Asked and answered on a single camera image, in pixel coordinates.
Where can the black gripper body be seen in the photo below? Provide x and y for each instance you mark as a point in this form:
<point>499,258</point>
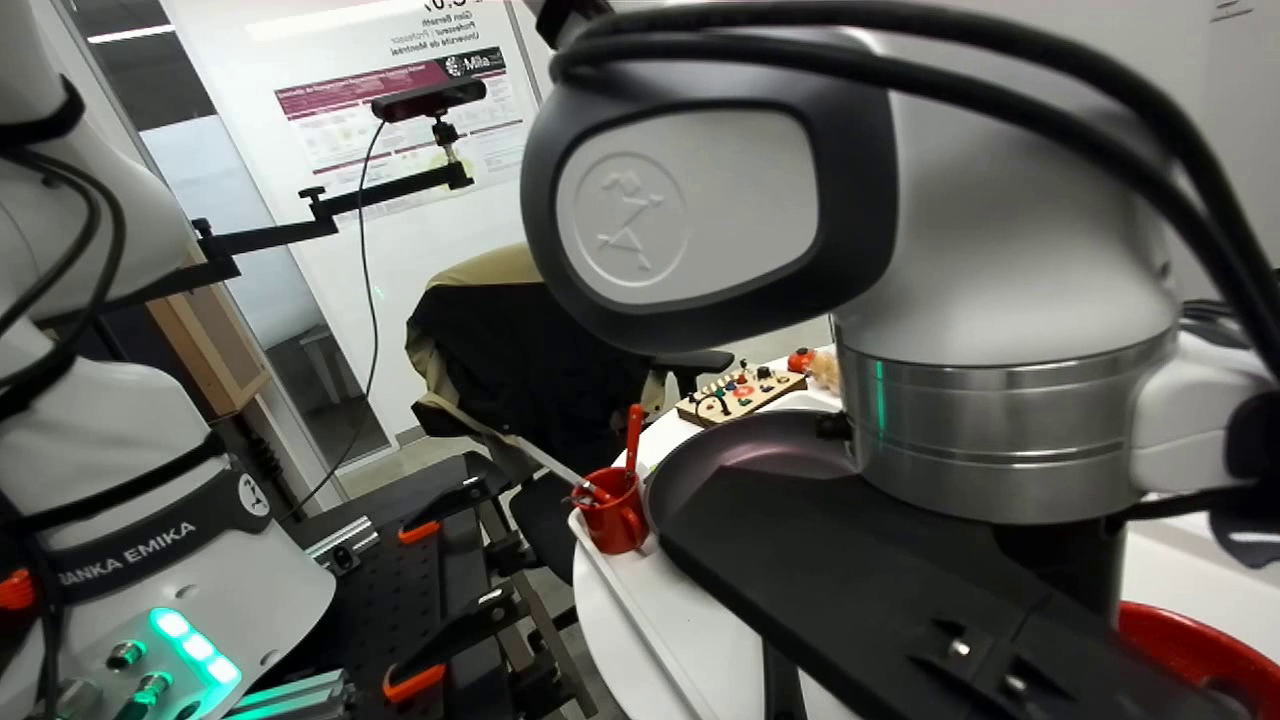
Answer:
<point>934,586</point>

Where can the red bowl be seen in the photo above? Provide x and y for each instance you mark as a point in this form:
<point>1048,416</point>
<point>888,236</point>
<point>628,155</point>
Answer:
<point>1201,655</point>

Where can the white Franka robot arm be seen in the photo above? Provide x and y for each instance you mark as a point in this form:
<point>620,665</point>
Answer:
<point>1003,201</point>

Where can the colourful patterned box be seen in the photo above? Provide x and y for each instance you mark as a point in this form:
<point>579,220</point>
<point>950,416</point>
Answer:
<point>742,393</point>

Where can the white tray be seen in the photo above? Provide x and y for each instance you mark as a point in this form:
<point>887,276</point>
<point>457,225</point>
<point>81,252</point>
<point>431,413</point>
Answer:
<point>642,626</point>

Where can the red utensil cup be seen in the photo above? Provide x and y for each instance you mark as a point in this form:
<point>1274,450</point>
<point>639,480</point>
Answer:
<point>612,515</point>

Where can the orange spatula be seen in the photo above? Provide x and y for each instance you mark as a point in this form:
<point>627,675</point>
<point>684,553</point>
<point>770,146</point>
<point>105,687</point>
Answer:
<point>634,432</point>

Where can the black chair with beige jacket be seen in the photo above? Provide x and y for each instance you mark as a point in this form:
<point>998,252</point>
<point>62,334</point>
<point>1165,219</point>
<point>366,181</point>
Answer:
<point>532,360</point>

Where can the black mounting workbench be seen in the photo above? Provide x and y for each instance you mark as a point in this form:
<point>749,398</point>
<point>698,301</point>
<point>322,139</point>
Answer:
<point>402,601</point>

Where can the pale green metal bar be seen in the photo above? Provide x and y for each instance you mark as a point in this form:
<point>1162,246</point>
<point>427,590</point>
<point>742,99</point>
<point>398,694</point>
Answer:
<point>286,696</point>

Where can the wooden plank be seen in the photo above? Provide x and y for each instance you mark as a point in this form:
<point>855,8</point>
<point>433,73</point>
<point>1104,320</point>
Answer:
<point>215,355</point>

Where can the white poster with maroon banner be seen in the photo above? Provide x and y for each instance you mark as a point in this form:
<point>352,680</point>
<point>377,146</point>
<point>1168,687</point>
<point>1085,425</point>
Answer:
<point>335,99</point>

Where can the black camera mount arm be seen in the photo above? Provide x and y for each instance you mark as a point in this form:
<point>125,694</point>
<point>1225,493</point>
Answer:
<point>386,194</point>

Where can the black stereo camera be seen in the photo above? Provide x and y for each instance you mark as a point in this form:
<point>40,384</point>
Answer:
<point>427,103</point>

